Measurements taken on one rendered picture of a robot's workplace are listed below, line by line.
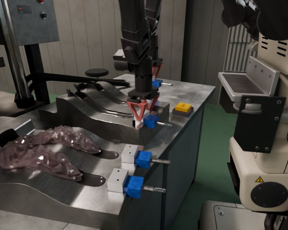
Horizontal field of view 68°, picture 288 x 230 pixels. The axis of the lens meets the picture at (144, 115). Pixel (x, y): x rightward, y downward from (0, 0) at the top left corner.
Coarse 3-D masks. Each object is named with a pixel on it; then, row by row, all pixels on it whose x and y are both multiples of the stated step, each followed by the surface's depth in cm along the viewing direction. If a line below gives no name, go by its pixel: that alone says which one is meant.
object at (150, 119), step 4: (144, 112) 74; (148, 112) 75; (144, 116) 73; (148, 116) 74; (152, 116) 74; (156, 116) 74; (136, 120) 74; (144, 120) 73; (148, 120) 72; (152, 120) 71; (156, 120) 72; (148, 124) 73; (152, 124) 72; (156, 124) 73; (160, 124) 72; (164, 124) 72; (168, 124) 71
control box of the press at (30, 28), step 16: (16, 0) 111; (32, 0) 118; (48, 0) 126; (16, 16) 112; (32, 16) 120; (48, 16) 128; (16, 32) 114; (32, 32) 122; (48, 32) 130; (32, 48) 129; (32, 64) 132; (32, 80) 138; (48, 96) 146
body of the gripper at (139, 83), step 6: (138, 78) 67; (144, 78) 66; (150, 78) 67; (138, 84) 68; (144, 84) 67; (150, 84) 68; (132, 90) 70; (138, 90) 69; (144, 90) 68; (150, 90) 69; (132, 96) 68; (138, 96) 67; (144, 96) 66
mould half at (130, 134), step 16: (64, 96) 84; (96, 96) 90; (48, 112) 89; (64, 112) 84; (80, 112) 80; (96, 112) 82; (128, 112) 82; (96, 128) 79; (112, 128) 75; (128, 128) 71; (144, 128) 73; (160, 128) 86; (144, 144) 76
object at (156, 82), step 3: (153, 78) 101; (153, 81) 99; (156, 81) 99; (159, 81) 98; (162, 81) 101; (153, 84) 100; (156, 84) 99; (159, 84) 99; (162, 84) 99; (165, 84) 98; (168, 84) 98; (171, 84) 97; (159, 87) 99
